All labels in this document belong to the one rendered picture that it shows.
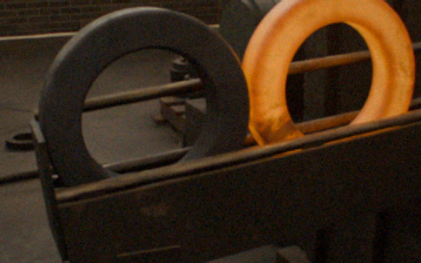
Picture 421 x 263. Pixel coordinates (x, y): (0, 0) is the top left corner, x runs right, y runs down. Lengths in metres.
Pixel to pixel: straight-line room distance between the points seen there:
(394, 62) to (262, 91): 0.15
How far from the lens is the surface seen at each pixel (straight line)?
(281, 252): 1.60
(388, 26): 0.63
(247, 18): 1.94
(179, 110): 2.68
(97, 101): 0.58
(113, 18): 0.51
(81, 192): 0.51
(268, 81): 0.56
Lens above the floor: 0.79
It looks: 16 degrees down
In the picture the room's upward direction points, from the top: straight up
